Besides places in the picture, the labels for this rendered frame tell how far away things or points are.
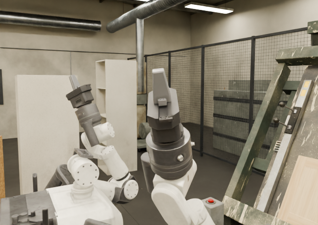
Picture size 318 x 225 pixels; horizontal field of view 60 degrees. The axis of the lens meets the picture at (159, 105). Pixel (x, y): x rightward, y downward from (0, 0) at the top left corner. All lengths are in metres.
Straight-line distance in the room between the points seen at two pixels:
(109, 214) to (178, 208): 0.25
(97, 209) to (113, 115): 4.22
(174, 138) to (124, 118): 4.55
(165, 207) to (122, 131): 4.49
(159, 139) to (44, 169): 2.84
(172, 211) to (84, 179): 0.29
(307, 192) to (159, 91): 1.48
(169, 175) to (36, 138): 2.73
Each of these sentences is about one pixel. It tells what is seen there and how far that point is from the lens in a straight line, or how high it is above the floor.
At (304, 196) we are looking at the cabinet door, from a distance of 1.86.
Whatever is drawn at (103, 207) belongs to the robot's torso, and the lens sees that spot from 0.79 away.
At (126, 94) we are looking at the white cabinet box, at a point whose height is 1.45.
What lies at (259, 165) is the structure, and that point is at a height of 1.10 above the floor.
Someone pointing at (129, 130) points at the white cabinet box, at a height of 0.77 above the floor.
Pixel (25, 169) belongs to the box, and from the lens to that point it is 3.27.
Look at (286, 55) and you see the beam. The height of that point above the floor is 1.89.
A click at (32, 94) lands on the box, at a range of 3.14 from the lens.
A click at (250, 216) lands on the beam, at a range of 1.92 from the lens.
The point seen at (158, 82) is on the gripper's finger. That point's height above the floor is 1.70.
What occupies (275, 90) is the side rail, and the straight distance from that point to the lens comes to 2.26.
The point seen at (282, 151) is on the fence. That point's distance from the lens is 1.98.
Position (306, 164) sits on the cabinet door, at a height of 1.20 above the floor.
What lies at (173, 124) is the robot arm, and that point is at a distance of 0.46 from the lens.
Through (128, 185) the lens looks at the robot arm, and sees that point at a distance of 1.17.
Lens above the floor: 1.70
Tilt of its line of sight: 5 degrees down
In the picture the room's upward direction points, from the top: straight up
